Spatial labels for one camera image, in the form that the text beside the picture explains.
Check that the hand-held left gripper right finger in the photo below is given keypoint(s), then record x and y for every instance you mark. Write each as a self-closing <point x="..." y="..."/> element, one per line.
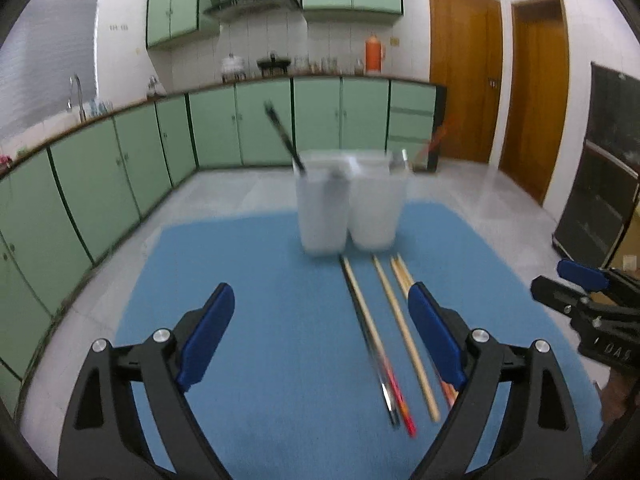
<point x="435" y="335"/>

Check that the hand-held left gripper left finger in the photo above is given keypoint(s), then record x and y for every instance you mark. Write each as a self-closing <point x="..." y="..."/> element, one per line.
<point x="210" y="330"/>

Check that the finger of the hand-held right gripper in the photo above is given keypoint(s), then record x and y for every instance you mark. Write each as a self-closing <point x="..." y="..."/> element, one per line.
<point x="580" y="272"/>
<point x="560" y="297"/>

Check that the plain wooden chopstick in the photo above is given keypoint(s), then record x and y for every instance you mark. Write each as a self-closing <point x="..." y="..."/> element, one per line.
<point x="405" y="335"/>

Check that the wooden chopstick with orange end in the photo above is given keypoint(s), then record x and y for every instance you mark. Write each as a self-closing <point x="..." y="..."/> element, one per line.
<point x="405" y="269"/>
<point x="397" y="271"/>

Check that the wooden chopstick with red end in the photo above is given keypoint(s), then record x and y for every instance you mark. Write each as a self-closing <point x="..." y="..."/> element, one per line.
<point x="406" y="417"/>

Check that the white plastic utensil holder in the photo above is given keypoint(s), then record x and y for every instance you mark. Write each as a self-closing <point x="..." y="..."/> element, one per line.
<point x="370" y="210"/>

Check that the dark chopstick with red tip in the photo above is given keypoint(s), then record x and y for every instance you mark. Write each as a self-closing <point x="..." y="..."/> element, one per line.
<point x="370" y="345"/>

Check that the blue table mat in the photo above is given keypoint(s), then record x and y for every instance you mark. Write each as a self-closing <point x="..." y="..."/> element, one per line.
<point x="280" y="335"/>

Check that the black glass cabinet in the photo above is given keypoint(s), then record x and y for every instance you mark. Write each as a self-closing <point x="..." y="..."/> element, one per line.
<point x="600" y="170"/>

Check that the wooden door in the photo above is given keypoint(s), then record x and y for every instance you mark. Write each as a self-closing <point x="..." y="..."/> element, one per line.
<point x="465" y="70"/>
<point x="537" y="100"/>

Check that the metal utensil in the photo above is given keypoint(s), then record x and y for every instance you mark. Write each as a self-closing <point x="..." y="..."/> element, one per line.
<point x="400" y="160"/>

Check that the long green base cabinets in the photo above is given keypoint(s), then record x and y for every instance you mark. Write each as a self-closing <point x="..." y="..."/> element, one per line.
<point x="90" y="175"/>

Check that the black chopstick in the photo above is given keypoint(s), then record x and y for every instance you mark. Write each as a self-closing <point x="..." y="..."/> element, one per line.
<point x="282" y="135"/>

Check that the green base cabinets with drawers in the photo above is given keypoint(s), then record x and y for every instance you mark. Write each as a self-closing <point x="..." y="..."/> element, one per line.
<point x="320" y="120"/>

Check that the brown kitchen countertop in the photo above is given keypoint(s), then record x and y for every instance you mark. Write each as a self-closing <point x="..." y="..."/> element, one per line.
<point x="150" y="100"/>

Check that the small countertop ornament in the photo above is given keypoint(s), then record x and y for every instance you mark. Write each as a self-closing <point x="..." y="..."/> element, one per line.
<point x="155" y="87"/>

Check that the clear glass cups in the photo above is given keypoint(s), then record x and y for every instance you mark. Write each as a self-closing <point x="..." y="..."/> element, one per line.
<point x="100" y="106"/>

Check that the white pot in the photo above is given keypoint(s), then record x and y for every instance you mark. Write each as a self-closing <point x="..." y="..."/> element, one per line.
<point x="233" y="66"/>

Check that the metal faucet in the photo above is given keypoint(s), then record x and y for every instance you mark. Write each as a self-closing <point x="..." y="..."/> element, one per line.
<point x="79" y="95"/>

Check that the black wok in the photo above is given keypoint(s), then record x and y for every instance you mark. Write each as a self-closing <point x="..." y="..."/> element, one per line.
<point x="273" y="64"/>

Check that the glass jar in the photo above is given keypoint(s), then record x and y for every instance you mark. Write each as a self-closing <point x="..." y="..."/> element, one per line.
<point x="300" y="64"/>
<point x="359" y="66"/>

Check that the orange thermos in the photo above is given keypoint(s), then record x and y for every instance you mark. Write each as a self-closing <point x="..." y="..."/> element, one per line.
<point x="374" y="52"/>

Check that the grey window blind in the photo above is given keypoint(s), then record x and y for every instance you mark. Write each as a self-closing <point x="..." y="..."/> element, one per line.
<point x="45" y="60"/>

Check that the range hood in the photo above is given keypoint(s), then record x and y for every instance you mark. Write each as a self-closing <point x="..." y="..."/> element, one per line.
<point x="250" y="6"/>

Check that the green corner wall cabinet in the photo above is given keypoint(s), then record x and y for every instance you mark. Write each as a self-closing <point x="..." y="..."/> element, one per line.
<point x="170" y="5"/>

